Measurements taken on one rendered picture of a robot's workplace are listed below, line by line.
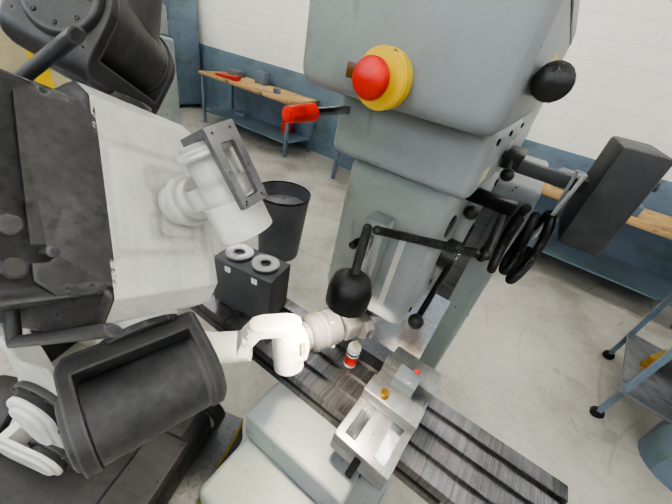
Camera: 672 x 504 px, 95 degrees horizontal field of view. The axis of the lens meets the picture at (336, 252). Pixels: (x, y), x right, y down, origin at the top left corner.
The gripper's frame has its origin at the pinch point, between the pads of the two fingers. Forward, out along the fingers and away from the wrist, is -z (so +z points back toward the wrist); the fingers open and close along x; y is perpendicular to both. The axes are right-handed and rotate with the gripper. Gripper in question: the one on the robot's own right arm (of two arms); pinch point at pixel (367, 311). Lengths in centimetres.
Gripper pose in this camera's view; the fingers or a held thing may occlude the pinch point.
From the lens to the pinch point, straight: 81.1
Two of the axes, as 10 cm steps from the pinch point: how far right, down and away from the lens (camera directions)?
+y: -1.9, 8.1, 5.5
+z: -8.1, 1.9, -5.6
